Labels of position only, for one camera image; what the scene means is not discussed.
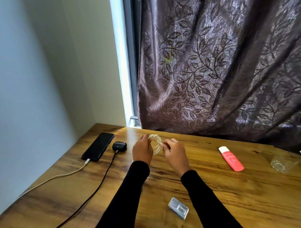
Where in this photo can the person's left hand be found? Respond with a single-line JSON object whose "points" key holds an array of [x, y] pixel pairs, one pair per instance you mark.
{"points": [[142, 150]]}

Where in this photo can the person's right hand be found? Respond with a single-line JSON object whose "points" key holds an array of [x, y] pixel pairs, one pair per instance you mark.
{"points": [[176, 157]]}

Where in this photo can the person's right fingers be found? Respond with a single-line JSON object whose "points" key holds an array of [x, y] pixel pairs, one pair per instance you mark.
{"points": [[168, 143]]}

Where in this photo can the person's left fingers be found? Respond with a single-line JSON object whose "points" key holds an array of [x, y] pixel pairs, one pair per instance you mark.
{"points": [[145, 138]]}

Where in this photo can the person's right forearm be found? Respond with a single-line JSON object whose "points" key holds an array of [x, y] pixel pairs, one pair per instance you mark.
{"points": [[207, 199]]}

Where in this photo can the person's left forearm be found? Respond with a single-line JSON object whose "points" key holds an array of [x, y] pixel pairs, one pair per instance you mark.
{"points": [[124, 197]]}

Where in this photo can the black earbuds case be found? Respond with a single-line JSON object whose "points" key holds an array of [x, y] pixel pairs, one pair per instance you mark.
{"points": [[119, 146]]}

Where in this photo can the black smartphone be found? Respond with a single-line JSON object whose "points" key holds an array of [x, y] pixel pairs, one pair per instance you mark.
{"points": [[98, 146]]}

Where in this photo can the red and white tube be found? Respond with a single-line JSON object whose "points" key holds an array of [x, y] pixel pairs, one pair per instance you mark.
{"points": [[231, 158]]}

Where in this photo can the small clear plastic packet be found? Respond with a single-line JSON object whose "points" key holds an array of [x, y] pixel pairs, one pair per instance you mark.
{"points": [[178, 208]]}

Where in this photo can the purple leaf-patterned curtain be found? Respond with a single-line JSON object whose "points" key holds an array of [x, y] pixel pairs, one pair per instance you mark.
{"points": [[218, 68]]}

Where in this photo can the clear drinking glass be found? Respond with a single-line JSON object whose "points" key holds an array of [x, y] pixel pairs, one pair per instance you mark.
{"points": [[281, 163]]}

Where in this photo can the window frame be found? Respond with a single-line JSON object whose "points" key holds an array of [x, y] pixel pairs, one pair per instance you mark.
{"points": [[128, 63]]}

